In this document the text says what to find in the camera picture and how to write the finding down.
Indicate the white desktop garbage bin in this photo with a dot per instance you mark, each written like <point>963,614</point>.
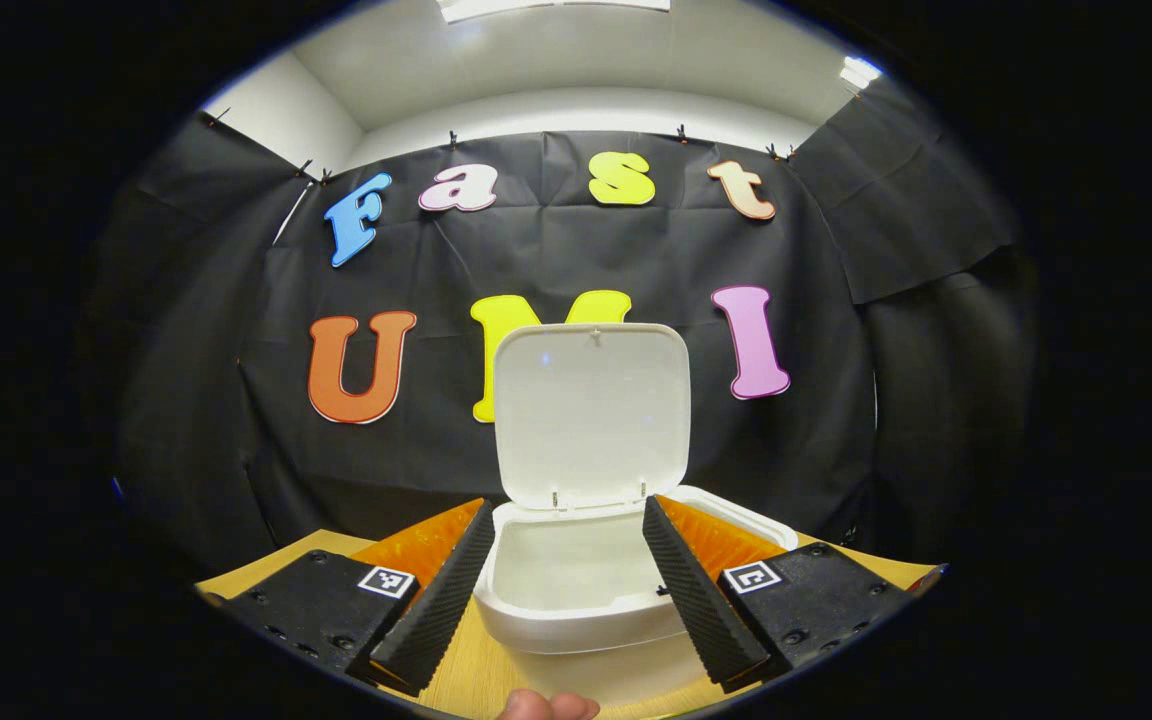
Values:
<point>586,420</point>

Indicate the large ceiling light panel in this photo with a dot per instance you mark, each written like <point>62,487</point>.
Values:
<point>536,8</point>

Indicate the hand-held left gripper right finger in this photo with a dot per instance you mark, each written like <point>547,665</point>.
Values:
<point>701,605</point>

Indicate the wooden desktop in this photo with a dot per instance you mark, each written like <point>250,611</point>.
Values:
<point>466,665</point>

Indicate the black backdrop cloth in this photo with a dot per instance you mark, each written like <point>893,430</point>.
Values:
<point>186,400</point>

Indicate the small ceiling light panel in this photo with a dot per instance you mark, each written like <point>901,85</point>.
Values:
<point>858,72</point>

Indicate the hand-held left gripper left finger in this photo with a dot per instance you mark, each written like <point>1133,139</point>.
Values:
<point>441,605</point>

